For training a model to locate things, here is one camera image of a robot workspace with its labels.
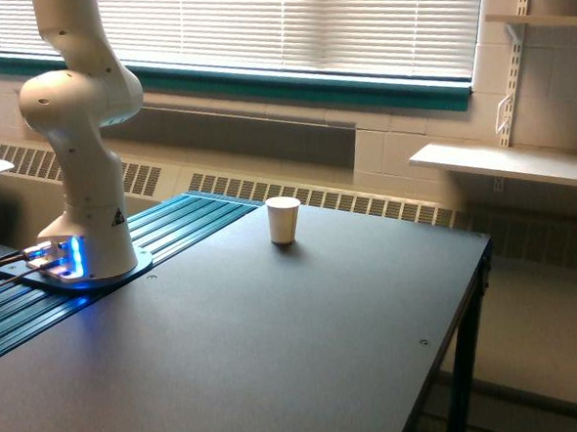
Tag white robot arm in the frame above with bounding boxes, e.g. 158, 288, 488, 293
19, 0, 143, 284

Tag white paper cup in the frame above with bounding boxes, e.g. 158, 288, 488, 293
265, 196, 300, 244

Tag teal window sill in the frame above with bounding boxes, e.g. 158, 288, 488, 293
0, 21, 474, 141

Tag black table leg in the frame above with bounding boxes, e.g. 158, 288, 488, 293
446, 241, 493, 432

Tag white window blinds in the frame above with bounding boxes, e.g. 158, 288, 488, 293
0, 0, 481, 85

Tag baseboard radiator grille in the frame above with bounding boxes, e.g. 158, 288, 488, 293
0, 102, 577, 310

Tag white lower wall shelf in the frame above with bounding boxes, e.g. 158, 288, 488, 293
410, 144, 577, 187

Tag white wall shelf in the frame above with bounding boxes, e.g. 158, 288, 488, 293
485, 14, 577, 27
410, 144, 577, 187

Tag white upper wall shelf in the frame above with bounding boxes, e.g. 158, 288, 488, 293
485, 14, 577, 27

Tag black cable at base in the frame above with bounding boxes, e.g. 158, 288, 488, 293
0, 246, 44, 295

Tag white shelf bracket rail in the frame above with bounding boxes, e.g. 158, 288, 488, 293
486, 0, 529, 148

